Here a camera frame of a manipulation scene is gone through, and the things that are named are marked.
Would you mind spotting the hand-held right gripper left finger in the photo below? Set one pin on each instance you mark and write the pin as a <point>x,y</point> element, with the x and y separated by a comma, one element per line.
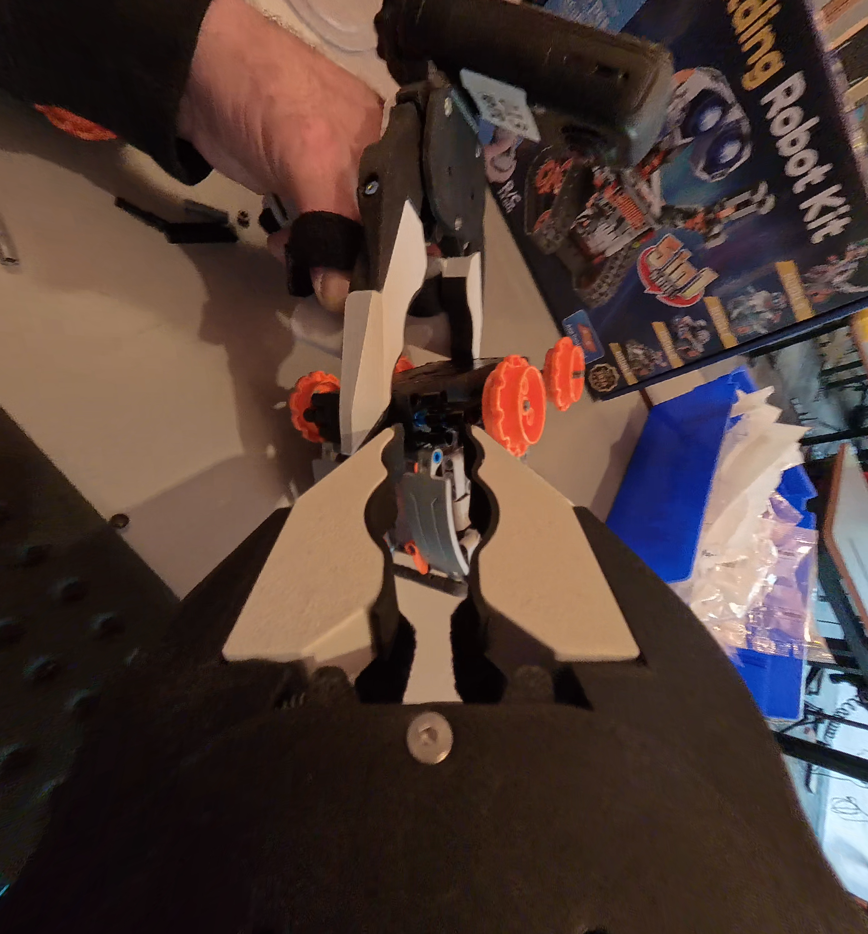
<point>303,584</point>

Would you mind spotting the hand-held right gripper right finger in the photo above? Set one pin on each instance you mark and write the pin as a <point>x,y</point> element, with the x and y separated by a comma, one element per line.
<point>558,584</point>

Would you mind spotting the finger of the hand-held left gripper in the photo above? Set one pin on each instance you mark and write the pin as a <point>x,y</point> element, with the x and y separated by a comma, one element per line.
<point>376,336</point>
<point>463,299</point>

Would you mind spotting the building kit robot model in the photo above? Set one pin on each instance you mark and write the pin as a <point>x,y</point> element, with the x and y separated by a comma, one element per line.
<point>434,511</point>

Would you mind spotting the person's left forearm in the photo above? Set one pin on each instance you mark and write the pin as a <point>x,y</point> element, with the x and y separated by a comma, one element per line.
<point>55,59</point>

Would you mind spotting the person's left hand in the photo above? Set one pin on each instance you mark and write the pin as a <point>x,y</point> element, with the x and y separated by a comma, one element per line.
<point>274,117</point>

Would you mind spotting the blue storage bin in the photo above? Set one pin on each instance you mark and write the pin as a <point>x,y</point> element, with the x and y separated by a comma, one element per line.
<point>660,496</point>

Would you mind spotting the scattered small connector pins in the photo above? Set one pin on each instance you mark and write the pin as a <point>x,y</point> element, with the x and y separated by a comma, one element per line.
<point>201,231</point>

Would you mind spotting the blue robot kit box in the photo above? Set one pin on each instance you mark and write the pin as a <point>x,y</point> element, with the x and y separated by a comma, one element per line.
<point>741,219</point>

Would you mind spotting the dark perforated tray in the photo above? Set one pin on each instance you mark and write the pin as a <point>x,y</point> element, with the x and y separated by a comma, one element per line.
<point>40,628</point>

